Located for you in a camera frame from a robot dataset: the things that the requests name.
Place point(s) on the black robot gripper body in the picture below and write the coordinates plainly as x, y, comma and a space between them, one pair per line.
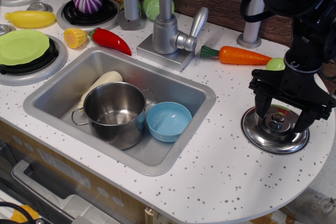
295, 85

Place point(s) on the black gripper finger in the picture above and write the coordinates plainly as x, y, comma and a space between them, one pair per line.
307, 116
262, 103

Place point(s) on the steel pot lid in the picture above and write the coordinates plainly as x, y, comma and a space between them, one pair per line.
274, 133

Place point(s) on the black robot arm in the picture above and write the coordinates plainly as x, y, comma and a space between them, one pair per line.
313, 45

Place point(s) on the stainless steel pot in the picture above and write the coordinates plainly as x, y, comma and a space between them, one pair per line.
116, 111

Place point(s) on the light green toy pear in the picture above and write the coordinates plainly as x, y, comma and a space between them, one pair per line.
276, 64

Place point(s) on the orange toy carrot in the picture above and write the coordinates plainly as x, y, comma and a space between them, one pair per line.
235, 56

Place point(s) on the light blue bowl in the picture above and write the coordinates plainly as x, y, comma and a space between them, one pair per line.
167, 120

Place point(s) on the silver toy faucet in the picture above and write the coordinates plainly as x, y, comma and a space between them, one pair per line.
167, 45

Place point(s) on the green toy cabbage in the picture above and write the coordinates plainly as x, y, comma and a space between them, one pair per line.
151, 9

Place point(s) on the white toy daikon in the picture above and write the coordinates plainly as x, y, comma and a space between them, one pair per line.
111, 76

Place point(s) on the red toy chili pepper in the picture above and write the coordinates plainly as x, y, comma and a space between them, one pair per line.
106, 38

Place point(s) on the back right stove burner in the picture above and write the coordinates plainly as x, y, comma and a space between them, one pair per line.
106, 17

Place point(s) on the yellow toy corn piece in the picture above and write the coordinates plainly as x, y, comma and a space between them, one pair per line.
75, 37

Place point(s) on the silver sink basin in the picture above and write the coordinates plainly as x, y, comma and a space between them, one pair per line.
55, 100

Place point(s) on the toy oven door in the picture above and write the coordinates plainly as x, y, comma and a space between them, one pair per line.
60, 193

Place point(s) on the silver stove knob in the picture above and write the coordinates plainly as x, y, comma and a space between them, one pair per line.
40, 6
5, 29

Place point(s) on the yellow toy banana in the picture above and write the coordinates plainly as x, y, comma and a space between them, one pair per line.
31, 18

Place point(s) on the light green plate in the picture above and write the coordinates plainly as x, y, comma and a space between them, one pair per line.
23, 46

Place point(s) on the yellow object under counter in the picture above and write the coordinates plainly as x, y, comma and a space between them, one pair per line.
20, 218

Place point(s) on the right silver post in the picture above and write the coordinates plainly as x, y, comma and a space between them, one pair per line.
250, 38

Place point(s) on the silver post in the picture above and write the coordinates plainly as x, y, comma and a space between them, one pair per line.
250, 38
128, 17

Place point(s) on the left silver post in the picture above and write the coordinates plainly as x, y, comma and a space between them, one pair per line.
128, 17

